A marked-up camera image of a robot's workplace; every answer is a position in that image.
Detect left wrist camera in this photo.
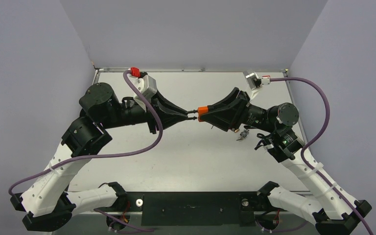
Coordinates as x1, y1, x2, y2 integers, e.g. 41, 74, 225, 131
128, 67, 158, 103

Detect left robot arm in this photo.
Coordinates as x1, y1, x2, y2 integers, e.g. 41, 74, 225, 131
11, 83, 158, 232

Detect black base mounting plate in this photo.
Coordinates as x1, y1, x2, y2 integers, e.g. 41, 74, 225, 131
94, 191, 290, 227

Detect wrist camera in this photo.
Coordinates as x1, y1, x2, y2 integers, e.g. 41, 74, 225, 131
243, 70, 271, 100
128, 67, 158, 103

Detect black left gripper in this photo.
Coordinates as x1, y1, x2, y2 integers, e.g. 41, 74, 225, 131
101, 87, 189, 134

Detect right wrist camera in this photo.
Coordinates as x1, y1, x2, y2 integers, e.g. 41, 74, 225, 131
243, 70, 271, 100

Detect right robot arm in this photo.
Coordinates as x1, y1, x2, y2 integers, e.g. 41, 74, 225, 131
198, 88, 372, 235

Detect orange black padlock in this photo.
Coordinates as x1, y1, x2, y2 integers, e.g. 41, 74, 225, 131
186, 106, 209, 122

